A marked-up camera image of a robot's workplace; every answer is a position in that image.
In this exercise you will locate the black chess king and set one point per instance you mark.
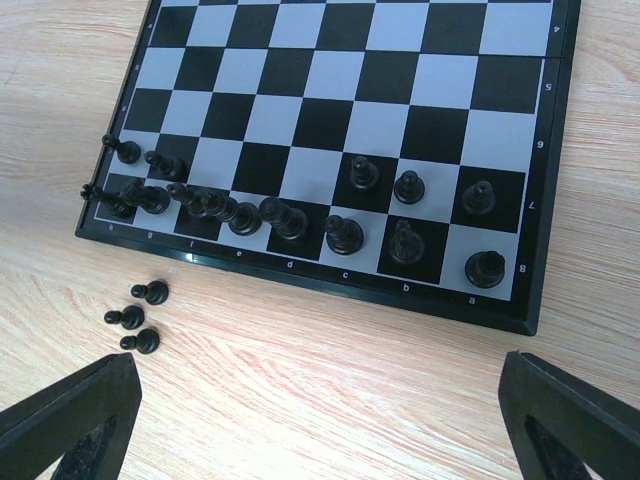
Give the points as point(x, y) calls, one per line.
point(243, 218)

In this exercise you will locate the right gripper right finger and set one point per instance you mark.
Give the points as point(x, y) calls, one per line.
point(561, 427)

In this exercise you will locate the black chess queen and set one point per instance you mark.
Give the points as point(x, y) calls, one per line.
point(288, 222)

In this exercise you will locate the black chess bishop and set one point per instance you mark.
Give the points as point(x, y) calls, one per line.
point(343, 236)

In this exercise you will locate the black pawn bottom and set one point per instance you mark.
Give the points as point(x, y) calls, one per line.
point(128, 152)

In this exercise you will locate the black pawn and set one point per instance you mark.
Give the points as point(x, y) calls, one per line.
point(170, 167)
point(145, 342)
point(479, 199)
point(128, 152)
point(154, 293)
point(409, 188)
point(364, 175)
point(130, 317)

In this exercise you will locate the black knight piece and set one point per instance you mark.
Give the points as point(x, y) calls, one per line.
point(406, 246)

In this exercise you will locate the black and silver chessboard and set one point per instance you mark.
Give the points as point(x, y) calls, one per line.
point(276, 98)

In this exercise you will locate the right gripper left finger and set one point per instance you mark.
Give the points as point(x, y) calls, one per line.
point(83, 422)

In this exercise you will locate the black rook piece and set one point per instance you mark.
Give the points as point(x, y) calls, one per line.
point(113, 202)

